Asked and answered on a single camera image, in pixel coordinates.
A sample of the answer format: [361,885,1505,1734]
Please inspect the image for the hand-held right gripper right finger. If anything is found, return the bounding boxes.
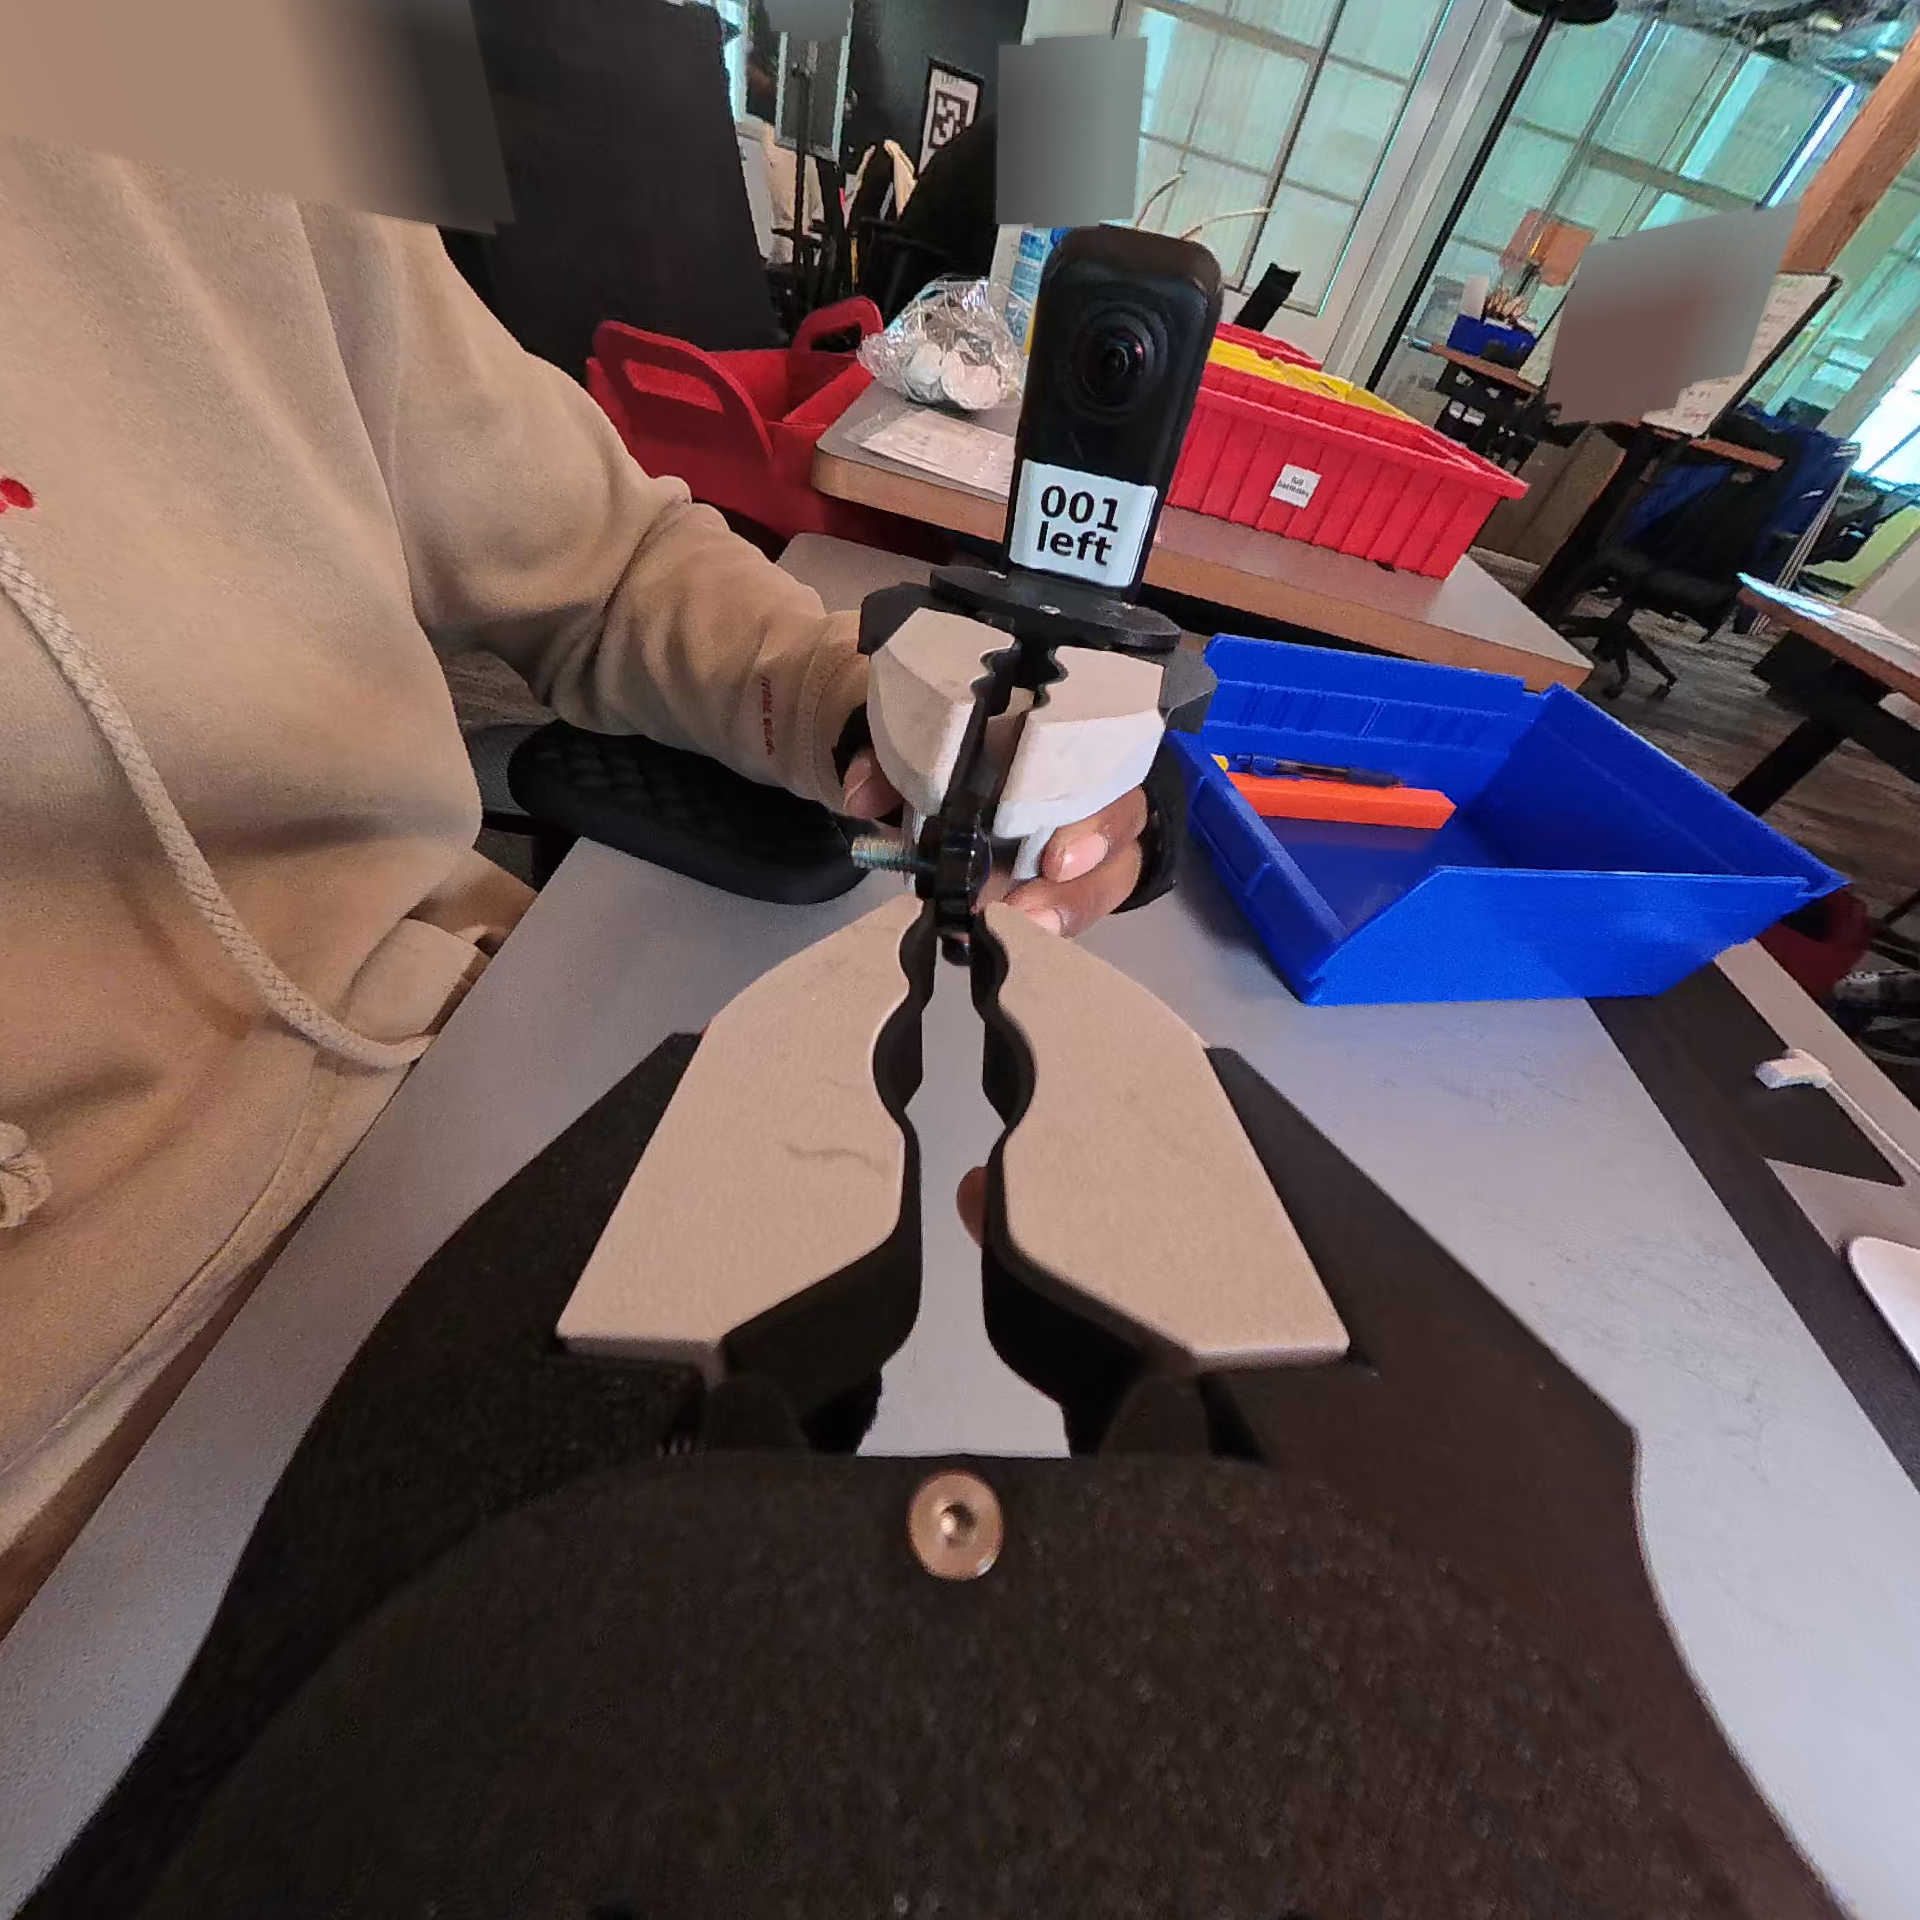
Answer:
[976,902,1353,1378]

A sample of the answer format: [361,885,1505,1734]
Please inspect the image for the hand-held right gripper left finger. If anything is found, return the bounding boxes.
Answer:
[558,896,923,1382]

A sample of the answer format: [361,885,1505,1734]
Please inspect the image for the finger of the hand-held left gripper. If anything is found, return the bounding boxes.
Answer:
[865,614,1038,845]
[989,646,1172,885]

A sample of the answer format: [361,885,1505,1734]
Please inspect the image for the blue plastic bin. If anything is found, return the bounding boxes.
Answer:
[1161,634,1848,1008]

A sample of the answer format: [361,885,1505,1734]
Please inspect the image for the person's left forearm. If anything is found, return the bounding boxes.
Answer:
[433,480,875,818]

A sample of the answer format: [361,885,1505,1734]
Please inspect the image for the person's left hand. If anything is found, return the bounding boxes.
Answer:
[996,783,1161,941]

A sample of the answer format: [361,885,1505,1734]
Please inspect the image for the clear bag white pieces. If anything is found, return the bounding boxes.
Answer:
[857,275,1038,413]

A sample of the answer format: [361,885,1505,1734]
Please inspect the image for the yellow bin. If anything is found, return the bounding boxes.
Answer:
[1206,333,1419,422]

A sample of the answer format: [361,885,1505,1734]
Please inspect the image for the white paper sheet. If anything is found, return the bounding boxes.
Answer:
[862,406,1021,496]

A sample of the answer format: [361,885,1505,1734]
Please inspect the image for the large red ribbed bin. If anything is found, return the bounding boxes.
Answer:
[1161,352,1528,578]

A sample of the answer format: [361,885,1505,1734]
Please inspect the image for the black seat cushion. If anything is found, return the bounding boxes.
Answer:
[508,720,872,906]

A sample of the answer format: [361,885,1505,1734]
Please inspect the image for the orange block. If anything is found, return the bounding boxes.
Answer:
[1230,772,1456,832]

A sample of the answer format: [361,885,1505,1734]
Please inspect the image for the small marker poster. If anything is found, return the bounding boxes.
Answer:
[915,56,984,183]

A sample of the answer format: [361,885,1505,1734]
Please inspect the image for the wooden table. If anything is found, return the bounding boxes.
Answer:
[808,374,1596,692]

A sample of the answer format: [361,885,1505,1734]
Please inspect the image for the small red bin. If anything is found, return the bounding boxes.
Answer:
[584,298,902,549]

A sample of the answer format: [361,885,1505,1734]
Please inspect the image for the black floor lamp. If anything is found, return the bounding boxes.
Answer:
[1364,0,1622,392]

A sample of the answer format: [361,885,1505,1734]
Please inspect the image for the blue office chair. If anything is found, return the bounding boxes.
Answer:
[1568,421,1853,700]

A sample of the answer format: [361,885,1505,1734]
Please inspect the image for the red bag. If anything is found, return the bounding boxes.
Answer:
[1756,885,1877,998]

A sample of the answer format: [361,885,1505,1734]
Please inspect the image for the person's beige hoodie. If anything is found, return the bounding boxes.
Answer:
[0,141,841,1637]

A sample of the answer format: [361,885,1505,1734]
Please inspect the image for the white cable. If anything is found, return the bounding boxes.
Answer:
[1822,1072,1920,1179]

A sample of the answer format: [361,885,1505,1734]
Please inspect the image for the wooden post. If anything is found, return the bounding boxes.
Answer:
[1784,75,1920,272]

